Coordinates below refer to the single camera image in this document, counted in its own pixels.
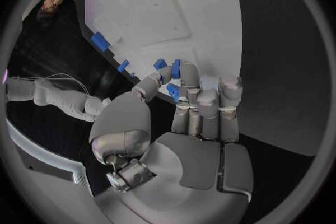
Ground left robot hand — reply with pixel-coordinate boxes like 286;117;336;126
88;62;255;224

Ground blue plug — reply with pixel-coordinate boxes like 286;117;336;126
171;58;181;80

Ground white task board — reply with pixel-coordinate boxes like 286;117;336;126
73;0;243;105

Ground blue gear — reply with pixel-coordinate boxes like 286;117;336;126
166;83;181;103

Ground blue short cylinder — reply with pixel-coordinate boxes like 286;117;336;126
152;58;168;71

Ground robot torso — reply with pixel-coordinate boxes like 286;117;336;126
4;118;95;197

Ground blue block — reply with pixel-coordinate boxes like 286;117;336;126
90;32;111;53

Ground white cable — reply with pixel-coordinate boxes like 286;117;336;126
15;73;91;95

